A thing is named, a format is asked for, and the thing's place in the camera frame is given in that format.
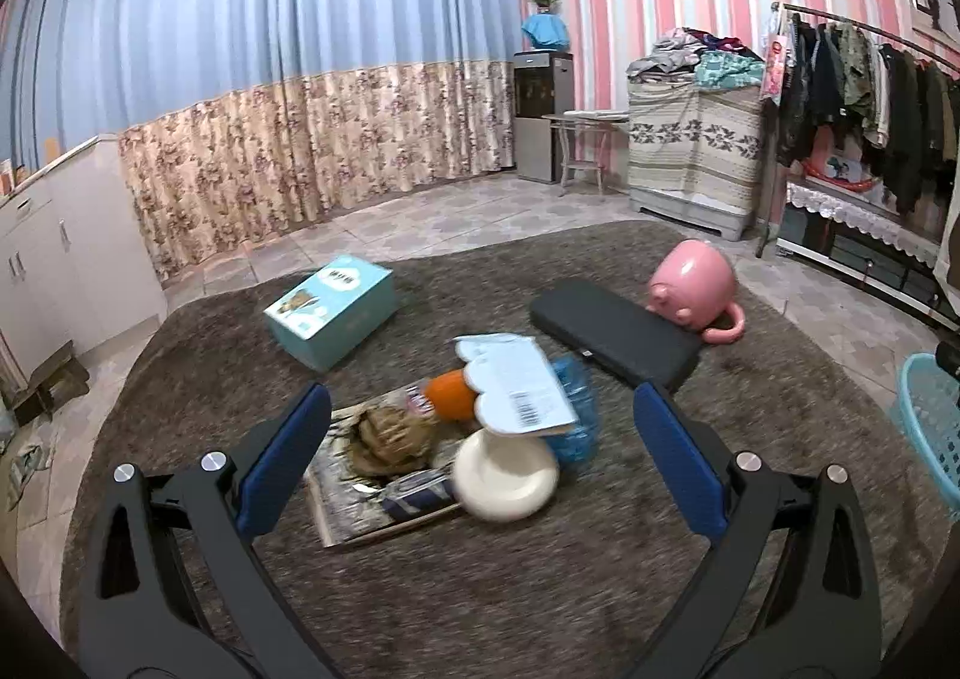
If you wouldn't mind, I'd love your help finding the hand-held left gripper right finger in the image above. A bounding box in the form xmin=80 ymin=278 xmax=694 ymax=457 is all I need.
xmin=632 ymin=380 xmax=884 ymax=679

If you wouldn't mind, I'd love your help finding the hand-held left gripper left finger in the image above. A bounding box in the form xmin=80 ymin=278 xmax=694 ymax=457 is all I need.
xmin=77 ymin=381 xmax=335 ymax=679

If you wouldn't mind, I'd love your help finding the light blue plastic basket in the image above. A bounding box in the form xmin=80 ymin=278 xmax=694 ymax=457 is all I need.
xmin=889 ymin=352 xmax=960 ymax=515

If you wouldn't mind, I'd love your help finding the printed magazine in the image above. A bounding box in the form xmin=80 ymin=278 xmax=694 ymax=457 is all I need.
xmin=304 ymin=382 xmax=485 ymax=549

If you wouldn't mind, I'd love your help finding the brown crumpled paper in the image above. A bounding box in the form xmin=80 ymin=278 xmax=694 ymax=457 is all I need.
xmin=349 ymin=405 xmax=440 ymax=477

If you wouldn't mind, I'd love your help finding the blue plastic bag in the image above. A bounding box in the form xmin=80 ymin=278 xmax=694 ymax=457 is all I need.
xmin=547 ymin=355 xmax=601 ymax=466

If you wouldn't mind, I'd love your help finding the low black white cabinet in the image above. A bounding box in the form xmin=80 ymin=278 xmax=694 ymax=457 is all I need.
xmin=776 ymin=180 xmax=960 ymax=331

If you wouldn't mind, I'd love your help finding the blue striped packet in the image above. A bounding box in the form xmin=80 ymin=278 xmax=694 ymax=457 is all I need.
xmin=379 ymin=469 xmax=458 ymax=521

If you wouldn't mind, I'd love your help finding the black flat case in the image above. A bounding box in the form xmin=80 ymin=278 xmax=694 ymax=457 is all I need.
xmin=529 ymin=277 xmax=704 ymax=395

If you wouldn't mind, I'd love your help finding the teal cardboard box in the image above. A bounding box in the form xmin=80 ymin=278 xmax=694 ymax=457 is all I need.
xmin=262 ymin=255 xmax=398 ymax=372

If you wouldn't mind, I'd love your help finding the white lace cloth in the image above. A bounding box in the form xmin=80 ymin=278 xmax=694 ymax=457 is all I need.
xmin=786 ymin=180 xmax=946 ymax=252

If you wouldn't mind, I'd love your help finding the small orange fruit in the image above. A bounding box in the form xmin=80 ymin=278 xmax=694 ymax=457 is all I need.
xmin=424 ymin=370 xmax=481 ymax=423

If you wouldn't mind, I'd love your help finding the pink pig mug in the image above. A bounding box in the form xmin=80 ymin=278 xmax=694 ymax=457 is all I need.
xmin=646 ymin=238 xmax=746 ymax=346

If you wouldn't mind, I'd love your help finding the white paper label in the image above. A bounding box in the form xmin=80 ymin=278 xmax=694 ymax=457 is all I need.
xmin=454 ymin=334 xmax=582 ymax=436

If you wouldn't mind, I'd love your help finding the brown shaggy rug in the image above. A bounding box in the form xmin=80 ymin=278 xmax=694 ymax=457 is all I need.
xmin=58 ymin=220 xmax=938 ymax=679

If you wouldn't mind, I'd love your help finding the small wooden stool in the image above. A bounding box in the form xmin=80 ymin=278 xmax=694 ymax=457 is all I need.
xmin=11 ymin=340 xmax=91 ymax=425

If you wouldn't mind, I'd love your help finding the crumpled printed wrapper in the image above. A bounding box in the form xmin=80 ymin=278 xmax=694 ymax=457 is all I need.
xmin=4 ymin=442 xmax=53 ymax=511

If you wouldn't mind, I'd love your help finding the row of hanging clothes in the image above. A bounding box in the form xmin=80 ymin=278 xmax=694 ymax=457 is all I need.
xmin=776 ymin=19 xmax=960 ymax=215

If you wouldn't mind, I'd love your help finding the patterned beige cloth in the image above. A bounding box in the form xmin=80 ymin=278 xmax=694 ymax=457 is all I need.
xmin=626 ymin=74 xmax=766 ymax=215

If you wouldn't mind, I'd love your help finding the pink hanging bag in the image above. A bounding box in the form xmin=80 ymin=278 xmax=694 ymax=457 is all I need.
xmin=759 ymin=34 xmax=796 ymax=102

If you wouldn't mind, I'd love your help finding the small side table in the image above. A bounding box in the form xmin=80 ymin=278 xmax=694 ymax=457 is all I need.
xmin=541 ymin=110 xmax=629 ymax=196

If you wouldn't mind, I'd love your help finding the metal clothes rack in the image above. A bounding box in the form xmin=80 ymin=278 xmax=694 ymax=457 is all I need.
xmin=756 ymin=1 xmax=960 ymax=260

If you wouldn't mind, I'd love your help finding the grey water dispenser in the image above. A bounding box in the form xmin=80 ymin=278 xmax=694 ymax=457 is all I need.
xmin=512 ymin=50 xmax=575 ymax=183

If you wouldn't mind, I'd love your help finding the pile of clothes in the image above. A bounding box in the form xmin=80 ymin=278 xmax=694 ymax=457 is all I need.
xmin=626 ymin=28 xmax=766 ymax=87

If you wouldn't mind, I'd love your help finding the blue and floral curtain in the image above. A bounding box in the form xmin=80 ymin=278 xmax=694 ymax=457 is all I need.
xmin=0 ymin=0 xmax=518 ymax=275

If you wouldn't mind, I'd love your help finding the blue covered water bottle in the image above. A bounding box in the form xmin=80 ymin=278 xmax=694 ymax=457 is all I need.
xmin=521 ymin=13 xmax=571 ymax=53

